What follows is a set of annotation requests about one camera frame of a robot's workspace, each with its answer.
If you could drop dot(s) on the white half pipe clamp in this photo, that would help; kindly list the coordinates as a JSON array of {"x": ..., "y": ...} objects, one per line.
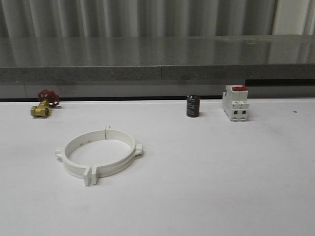
[
  {"x": 112, "y": 154},
  {"x": 90, "y": 173}
]

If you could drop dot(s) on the black cylindrical capacitor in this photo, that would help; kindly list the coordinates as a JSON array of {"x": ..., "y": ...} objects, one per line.
[{"x": 193, "y": 104}]

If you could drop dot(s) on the grey stone counter ledge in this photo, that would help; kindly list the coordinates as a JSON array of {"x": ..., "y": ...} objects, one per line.
[{"x": 216, "y": 59}]

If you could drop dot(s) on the brass valve red handwheel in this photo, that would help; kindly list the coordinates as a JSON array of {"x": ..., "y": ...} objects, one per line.
[{"x": 48, "y": 99}]

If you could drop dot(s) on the white circuit breaker red switch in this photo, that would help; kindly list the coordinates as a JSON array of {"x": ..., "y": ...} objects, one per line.
[{"x": 234, "y": 102}]

